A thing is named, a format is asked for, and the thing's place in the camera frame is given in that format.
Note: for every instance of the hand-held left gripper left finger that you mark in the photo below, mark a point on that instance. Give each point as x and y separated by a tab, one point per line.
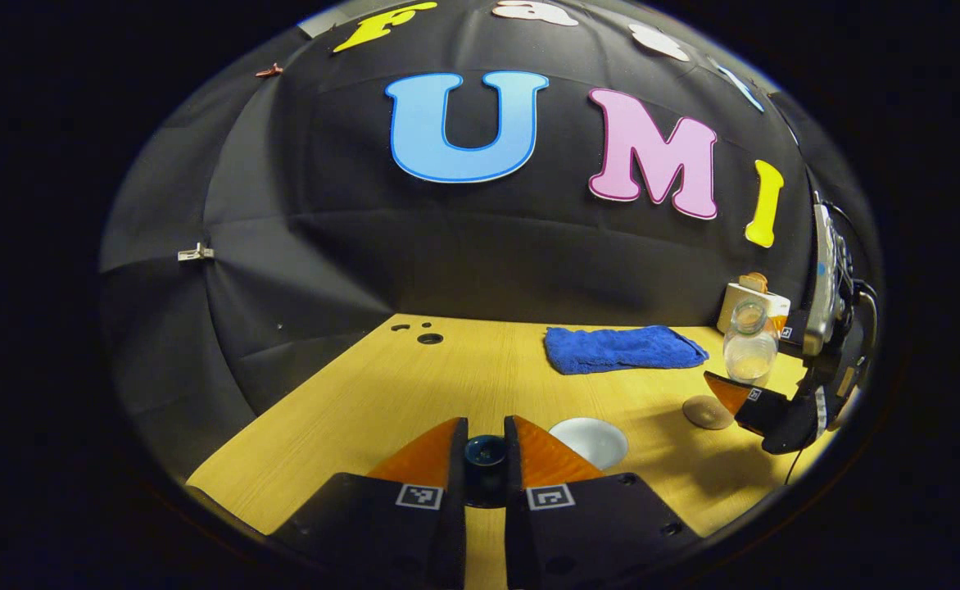
457	524

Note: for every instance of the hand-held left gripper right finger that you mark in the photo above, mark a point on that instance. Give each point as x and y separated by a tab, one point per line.
514	524

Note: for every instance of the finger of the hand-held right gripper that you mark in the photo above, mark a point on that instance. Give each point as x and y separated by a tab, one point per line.
734	395
787	332

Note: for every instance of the round brown coaster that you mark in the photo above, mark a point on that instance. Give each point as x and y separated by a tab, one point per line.
705	414

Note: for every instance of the clear plastic water bottle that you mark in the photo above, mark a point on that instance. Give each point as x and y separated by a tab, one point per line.
749	352

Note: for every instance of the dark teal teacup lid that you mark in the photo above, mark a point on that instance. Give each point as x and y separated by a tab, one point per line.
486	455

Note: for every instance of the white teacup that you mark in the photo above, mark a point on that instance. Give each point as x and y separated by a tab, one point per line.
590	441

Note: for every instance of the white toaster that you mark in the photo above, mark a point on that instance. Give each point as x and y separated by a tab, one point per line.
734	307

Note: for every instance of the bread slice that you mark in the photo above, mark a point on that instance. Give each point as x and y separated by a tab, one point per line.
754	282

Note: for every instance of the blue towel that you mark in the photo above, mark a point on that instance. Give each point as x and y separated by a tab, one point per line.
619	348

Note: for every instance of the white clip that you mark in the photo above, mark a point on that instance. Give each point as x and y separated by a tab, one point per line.
196	252

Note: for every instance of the red clip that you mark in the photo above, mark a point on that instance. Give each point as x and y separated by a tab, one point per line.
269	70

